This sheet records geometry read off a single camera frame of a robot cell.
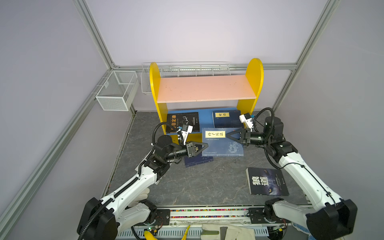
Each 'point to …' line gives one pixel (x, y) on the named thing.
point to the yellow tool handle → (148, 236)
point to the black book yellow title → (177, 119)
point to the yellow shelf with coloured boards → (187, 103)
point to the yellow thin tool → (185, 236)
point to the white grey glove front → (220, 232)
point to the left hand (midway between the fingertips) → (207, 149)
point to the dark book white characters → (265, 181)
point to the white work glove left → (142, 195)
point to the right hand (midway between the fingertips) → (226, 138)
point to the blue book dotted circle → (197, 159)
